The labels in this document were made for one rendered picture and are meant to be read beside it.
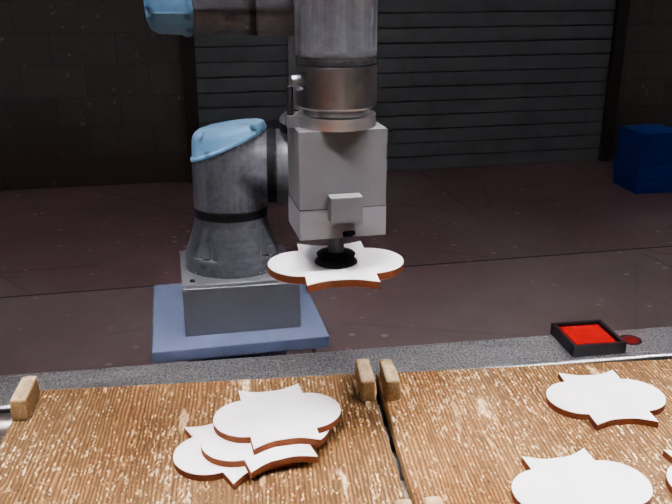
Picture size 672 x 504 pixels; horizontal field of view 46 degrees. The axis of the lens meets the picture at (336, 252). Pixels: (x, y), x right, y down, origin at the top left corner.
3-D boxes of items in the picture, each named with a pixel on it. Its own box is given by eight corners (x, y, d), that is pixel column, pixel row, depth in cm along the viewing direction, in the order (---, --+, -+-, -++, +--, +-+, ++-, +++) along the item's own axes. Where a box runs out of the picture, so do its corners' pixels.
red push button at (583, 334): (557, 335, 113) (558, 326, 113) (596, 332, 114) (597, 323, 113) (575, 354, 108) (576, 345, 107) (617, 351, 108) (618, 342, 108)
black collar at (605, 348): (549, 333, 114) (550, 322, 113) (599, 329, 115) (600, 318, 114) (572, 357, 107) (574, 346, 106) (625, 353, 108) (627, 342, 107)
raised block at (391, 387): (377, 377, 97) (378, 357, 96) (392, 376, 98) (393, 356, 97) (385, 402, 92) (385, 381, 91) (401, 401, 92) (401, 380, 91)
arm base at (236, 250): (182, 253, 135) (178, 196, 132) (269, 246, 139) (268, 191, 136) (190, 282, 121) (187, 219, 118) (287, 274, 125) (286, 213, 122)
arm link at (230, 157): (196, 196, 132) (192, 115, 128) (277, 195, 133) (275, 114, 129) (188, 215, 121) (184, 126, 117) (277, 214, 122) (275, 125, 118)
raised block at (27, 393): (25, 395, 93) (22, 374, 92) (41, 394, 93) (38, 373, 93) (11, 423, 88) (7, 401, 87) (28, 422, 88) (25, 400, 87)
